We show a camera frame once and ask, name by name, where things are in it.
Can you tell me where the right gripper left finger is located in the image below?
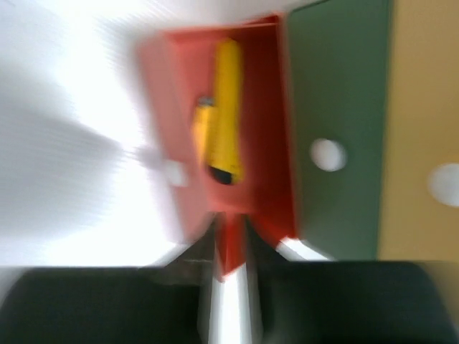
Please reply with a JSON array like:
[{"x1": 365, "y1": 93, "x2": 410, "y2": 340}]
[{"x1": 1, "y1": 220, "x2": 217, "y2": 343}]

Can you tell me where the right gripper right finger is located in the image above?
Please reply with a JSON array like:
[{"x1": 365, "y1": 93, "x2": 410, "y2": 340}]
[{"x1": 245, "y1": 222, "x2": 458, "y2": 343}]

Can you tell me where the slim yellow utility knife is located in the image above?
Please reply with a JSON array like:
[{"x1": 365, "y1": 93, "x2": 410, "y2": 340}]
[{"x1": 193, "y1": 97, "x2": 214, "y2": 164}]

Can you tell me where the green drawer box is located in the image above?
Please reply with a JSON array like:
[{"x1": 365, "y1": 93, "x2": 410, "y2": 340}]
[{"x1": 287, "y1": 1, "x2": 392, "y2": 260}]

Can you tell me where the yellow drawer box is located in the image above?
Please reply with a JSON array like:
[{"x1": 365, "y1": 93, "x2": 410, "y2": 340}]
[{"x1": 379, "y1": 1, "x2": 458, "y2": 262}]

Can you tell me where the red drawer box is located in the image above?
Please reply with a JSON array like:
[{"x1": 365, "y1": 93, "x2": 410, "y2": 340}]
[{"x1": 136, "y1": 14, "x2": 298, "y2": 277}]

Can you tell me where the wide yellow utility knife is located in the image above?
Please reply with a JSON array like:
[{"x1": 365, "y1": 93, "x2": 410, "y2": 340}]
[{"x1": 207, "y1": 39, "x2": 243, "y2": 185}]

